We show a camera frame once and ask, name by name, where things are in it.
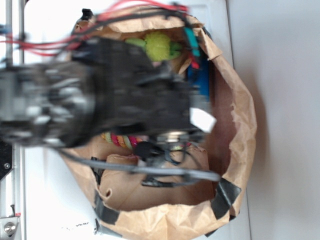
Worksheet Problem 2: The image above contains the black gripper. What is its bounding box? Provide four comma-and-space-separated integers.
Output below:
71, 37, 217, 143

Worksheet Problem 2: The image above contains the multicolored twisted rope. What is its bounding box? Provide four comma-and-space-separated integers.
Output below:
100, 132, 193, 152

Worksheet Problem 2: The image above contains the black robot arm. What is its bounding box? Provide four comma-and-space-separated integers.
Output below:
0, 37, 216, 148

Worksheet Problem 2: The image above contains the pink plush toy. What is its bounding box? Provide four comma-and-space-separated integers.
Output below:
152, 61, 166, 69

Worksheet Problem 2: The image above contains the green fuzzy plush toy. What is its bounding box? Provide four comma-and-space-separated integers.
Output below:
124, 31, 183, 62

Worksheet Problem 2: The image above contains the black round microphone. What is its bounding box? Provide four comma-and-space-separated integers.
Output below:
133, 141, 162, 162

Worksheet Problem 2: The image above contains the blue rectangular block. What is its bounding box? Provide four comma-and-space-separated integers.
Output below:
186, 57, 210, 102

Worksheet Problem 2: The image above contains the brown paper bag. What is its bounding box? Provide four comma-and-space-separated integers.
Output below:
63, 16, 257, 240

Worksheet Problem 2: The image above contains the grey flat cable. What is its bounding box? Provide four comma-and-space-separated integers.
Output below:
59, 147, 222, 188

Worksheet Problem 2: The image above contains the aluminium frame rail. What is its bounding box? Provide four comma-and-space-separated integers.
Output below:
0, 0, 27, 240

